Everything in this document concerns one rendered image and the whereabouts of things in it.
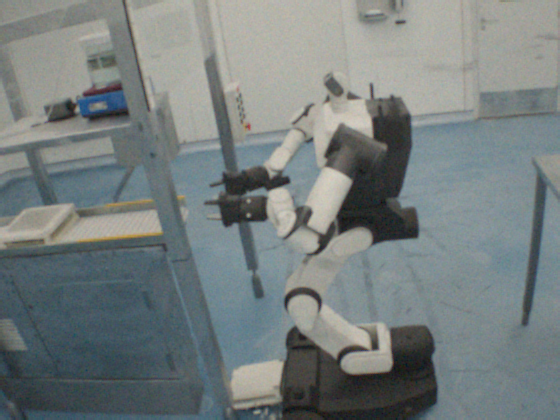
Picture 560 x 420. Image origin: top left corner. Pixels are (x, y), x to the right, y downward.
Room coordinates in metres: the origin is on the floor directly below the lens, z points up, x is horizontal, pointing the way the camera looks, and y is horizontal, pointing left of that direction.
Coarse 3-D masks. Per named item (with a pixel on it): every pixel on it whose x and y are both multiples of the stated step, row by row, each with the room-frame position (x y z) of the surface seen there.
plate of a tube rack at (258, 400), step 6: (282, 384) 1.59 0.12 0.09; (282, 390) 1.54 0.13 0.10; (258, 396) 1.54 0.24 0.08; (264, 396) 1.53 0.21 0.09; (270, 396) 1.52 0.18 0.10; (282, 396) 1.50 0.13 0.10; (240, 402) 1.52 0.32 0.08; (246, 402) 1.51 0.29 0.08; (252, 402) 1.50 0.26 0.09; (258, 402) 1.50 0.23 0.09; (264, 402) 1.49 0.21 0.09; (270, 402) 1.49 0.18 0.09; (240, 408) 1.50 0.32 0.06
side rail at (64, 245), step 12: (72, 240) 1.54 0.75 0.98; (108, 240) 1.50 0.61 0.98; (120, 240) 1.50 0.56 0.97; (132, 240) 1.49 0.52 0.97; (144, 240) 1.48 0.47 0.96; (156, 240) 1.48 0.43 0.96; (0, 252) 1.57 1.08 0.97; (12, 252) 1.57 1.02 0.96; (24, 252) 1.56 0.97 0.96; (36, 252) 1.55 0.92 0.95; (48, 252) 1.54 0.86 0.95
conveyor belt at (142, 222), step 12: (96, 216) 1.79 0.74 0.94; (108, 216) 1.77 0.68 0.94; (120, 216) 1.75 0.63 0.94; (132, 216) 1.73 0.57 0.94; (144, 216) 1.71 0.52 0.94; (156, 216) 1.70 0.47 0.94; (0, 228) 1.85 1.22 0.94; (72, 228) 1.72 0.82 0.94; (84, 228) 1.70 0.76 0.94; (96, 228) 1.68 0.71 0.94; (108, 228) 1.66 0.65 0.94; (120, 228) 1.65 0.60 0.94; (132, 228) 1.63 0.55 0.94; (144, 228) 1.61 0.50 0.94; (156, 228) 1.60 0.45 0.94
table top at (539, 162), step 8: (536, 160) 1.75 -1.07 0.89; (544, 160) 1.73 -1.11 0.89; (552, 160) 1.72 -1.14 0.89; (536, 168) 1.73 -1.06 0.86; (544, 168) 1.66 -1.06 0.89; (552, 168) 1.65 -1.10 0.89; (544, 176) 1.62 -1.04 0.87; (552, 176) 1.59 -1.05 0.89; (552, 184) 1.53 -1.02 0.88; (552, 192) 1.52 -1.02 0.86
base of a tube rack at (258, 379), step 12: (276, 360) 1.73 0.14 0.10; (240, 372) 1.70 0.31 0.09; (252, 372) 1.68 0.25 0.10; (264, 372) 1.65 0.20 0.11; (276, 372) 1.63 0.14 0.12; (240, 384) 1.60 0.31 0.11; (252, 384) 1.58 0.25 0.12; (264, 384) 1.55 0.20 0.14; (276, 384) 1.53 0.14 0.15; (240, 396) 1.51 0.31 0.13; (252, 396) 1.51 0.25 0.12
